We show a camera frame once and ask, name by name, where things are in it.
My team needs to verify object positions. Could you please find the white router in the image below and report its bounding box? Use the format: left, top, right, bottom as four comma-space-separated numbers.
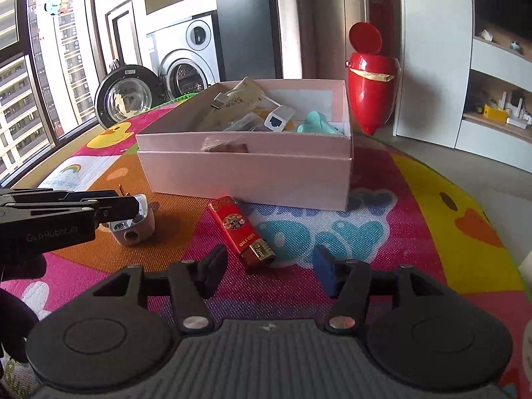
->
496, 90, 531, 128

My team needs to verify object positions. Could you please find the teal plastic tool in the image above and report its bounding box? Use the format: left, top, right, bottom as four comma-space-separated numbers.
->
297, 110, 344, 136

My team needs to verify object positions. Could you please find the white shelf unit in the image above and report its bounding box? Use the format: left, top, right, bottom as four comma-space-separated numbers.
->
455, 0, 532, 172

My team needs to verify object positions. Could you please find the clear plastic case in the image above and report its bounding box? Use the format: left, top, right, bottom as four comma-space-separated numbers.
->
226, 112, 261, 132

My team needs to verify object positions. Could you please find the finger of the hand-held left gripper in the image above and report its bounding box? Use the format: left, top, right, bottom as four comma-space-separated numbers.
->
62, 195, 142, 224
0, 188, 119, 208

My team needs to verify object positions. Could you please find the beige printed pouch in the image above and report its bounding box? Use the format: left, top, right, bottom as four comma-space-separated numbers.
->
195, 77, 272, 132

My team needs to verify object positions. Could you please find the white dryer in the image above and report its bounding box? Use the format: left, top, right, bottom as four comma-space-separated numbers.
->
145, 12, 219, 67

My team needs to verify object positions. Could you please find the white pink chrome gadget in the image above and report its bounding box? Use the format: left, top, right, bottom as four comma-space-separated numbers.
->
107, 194, 156, 247

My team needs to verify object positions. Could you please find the yellow toy truck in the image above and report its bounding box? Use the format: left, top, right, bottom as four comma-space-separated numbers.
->
469, 95, 510, 125

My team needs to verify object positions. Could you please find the person's left hand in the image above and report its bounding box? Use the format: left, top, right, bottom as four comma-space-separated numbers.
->
0, 253, 47, 362

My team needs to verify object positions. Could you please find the green plastic board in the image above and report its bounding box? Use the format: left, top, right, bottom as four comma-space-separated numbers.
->
155, 92, 201, 107

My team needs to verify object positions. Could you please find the red trash can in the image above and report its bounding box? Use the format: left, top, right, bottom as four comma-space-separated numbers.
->
346, 22, 402, 136

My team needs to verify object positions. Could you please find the pink cardboard box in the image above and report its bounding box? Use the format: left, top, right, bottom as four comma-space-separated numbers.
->
135, 78, 355, 212

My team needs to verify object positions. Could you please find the white wardrobe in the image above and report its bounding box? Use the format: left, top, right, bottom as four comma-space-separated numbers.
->
392, 0, 475, 150

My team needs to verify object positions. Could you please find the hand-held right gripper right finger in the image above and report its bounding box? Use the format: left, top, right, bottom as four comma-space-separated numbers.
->
312, 244, 435, 334

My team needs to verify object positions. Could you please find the red lighter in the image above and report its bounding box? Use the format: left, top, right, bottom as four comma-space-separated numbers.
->
208, 196, 277, 273

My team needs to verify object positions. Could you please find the black framed door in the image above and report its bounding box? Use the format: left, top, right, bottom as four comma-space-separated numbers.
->
105, 0, 141, 72

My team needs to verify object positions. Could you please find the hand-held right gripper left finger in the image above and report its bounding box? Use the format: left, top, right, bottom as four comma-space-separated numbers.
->
92, 244, 229, 334

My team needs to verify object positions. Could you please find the white network adapter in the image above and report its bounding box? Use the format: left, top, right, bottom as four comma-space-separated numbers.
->
258, 93, 297, 132

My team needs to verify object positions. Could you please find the silver washing machine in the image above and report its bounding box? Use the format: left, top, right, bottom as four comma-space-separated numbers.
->
93, 48, 221, 130

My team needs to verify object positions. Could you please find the colourful cartoon play mat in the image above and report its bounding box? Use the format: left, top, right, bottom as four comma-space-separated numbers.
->
0, 104, 527, 399

